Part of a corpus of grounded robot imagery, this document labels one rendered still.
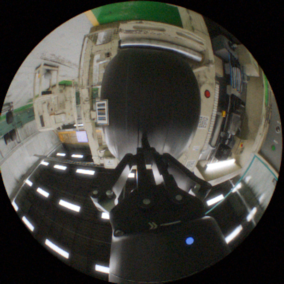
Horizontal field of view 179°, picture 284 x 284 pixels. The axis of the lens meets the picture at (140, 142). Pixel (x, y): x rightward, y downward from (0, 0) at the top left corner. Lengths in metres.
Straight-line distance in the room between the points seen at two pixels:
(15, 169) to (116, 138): 11.38
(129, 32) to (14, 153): 11.28
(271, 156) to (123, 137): 0.73
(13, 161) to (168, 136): 11.34
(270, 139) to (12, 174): 12.11
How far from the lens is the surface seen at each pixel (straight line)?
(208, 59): 0.46
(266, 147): 0.68
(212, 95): 0.57
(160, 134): 0.22
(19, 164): 11.53
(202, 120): 0.53
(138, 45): 0.40
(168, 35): 0.42
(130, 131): 0.21
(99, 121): 0.24
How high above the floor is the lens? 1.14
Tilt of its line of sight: 28 degrees up
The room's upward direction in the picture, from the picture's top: 178 degrees counter-clockwise
